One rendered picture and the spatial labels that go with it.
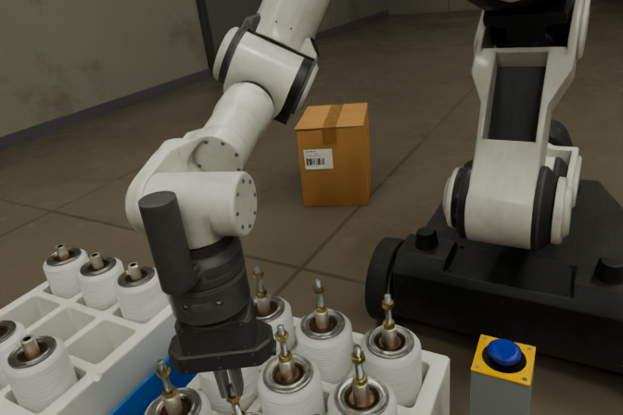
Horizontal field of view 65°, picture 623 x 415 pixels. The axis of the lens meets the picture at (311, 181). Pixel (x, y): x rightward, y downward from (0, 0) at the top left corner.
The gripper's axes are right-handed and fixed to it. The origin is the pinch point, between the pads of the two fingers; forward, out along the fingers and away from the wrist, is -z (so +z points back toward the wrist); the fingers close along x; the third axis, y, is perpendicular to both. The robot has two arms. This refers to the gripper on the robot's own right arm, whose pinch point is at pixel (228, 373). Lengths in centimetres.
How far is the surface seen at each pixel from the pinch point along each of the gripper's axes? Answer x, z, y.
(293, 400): 6.5, -11.7, 5.6
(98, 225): -69, -36, 121
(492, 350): 33.2, -3.3, 2.1
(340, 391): 13.3, -10.9, 5.6
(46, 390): -35.5, -15.9, 17.6
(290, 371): 6.4, -9.9, 9.3
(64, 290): -46, -17, 49
